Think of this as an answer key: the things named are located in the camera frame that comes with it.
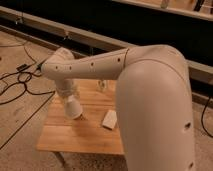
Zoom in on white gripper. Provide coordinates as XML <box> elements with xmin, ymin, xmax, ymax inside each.
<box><xmin>63</xmin><ymin>95</ymin><xmax>83</xmax><ymax>120</ymax></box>

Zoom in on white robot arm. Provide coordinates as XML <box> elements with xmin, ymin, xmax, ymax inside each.
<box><xmin>41</xmin><ymin>45</ymin><xmax>196</xmax><ymax>171</ymax></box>

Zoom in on small clear glass cup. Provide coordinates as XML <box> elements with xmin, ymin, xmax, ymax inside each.
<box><xmin>98</xmin><ymin>80</ymin><xmax>108</xmax><ymax>92</ymax></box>

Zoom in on wooden table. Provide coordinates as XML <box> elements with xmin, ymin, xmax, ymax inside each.
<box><xmin>37</xmin><ymin>80</ymin><xmax>124</xmax><ymax>164</ymax></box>

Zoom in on small black connector box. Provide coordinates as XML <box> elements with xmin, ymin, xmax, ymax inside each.
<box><xmin>16</xmin><ymin>64</ymin><xmax>29</xmax><ymax>72</ymax></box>

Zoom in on black floor cable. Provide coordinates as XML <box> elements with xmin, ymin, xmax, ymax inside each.
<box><xmin>0</xmin><ymin>43</ymin><xmax>56</xmax><ymax>106</ymax></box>

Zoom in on black cable at right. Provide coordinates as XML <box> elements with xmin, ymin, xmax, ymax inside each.
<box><xmin>200</xmin><ymin>96</ymin><xmax>213</xmax><ymax>139</ymax></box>

